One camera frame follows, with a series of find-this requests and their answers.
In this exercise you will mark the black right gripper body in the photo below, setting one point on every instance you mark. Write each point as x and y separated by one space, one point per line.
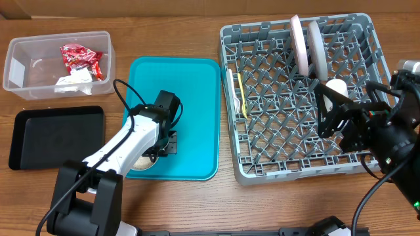
362 128

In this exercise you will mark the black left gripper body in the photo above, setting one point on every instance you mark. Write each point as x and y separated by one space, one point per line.
167 145

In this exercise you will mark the grey bowl of rice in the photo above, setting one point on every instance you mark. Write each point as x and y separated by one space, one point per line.
144 164

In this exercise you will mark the white plastic fork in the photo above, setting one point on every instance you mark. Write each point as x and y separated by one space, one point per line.
232 89

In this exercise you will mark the yellow plastic spoon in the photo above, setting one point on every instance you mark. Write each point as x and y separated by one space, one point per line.
243 100

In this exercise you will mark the red ketchup packet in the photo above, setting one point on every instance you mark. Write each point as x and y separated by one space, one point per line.
97 71

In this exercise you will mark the grey round plate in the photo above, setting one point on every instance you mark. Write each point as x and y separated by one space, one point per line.
317 51

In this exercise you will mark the pink round plate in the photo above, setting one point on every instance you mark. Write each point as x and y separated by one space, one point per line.
299 45

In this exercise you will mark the white napkin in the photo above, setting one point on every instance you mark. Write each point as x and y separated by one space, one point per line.
78 80

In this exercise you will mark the silver foil wrapper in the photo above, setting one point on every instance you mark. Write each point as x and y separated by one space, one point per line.
76 56

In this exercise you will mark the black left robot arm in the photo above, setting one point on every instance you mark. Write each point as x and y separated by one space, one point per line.
87 197

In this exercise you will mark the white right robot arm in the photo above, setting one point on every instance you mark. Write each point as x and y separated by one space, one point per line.
387 126

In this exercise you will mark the grey dishwasher rack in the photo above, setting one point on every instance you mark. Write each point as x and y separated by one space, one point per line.
279 142

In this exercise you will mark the teal serving tray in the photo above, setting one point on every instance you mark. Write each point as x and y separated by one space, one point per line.
197 82

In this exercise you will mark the black plastic tray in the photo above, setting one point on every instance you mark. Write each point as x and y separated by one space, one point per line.
47 138

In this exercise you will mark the clear plastic bin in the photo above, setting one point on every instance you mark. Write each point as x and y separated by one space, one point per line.
34 65

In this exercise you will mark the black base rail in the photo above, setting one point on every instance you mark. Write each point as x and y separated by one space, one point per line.
286 231

